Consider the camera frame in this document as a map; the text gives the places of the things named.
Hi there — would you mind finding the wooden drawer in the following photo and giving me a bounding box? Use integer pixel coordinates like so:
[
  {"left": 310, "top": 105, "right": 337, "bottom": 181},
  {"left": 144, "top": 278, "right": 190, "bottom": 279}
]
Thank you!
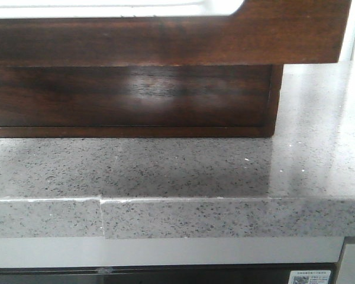
[
  {"left": 0, "top": 64, "right": 273, "bottom": 128},
  {"left": 0, "top": 1, "right": 350, "bottom": 67}
]

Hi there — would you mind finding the dark wooden drawer cabinet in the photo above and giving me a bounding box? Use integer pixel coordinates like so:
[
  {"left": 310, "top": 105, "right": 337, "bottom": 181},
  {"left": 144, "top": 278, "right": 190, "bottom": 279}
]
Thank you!
[{"left": 0, "top": 63, "right": 285, "bottom": 139}]

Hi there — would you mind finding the black appliance under counter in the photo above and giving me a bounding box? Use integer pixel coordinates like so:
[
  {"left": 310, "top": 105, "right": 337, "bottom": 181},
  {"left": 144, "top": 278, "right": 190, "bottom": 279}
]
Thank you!
[{"left": 0, "top": 263, "right": 337, "bottom": 283}]

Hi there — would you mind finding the white QR code sticker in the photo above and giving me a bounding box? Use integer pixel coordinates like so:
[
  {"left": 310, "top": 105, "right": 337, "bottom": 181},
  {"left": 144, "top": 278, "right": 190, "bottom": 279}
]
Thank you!
[{"left": 288, "top": 270, "right": 332, "bottom": 284}]

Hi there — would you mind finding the white tray on cabinet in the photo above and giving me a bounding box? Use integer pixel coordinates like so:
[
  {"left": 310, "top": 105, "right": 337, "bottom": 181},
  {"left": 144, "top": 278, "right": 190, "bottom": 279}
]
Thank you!
[{"left": 0, "top": 0, "right": 244, "bottom": 19}]

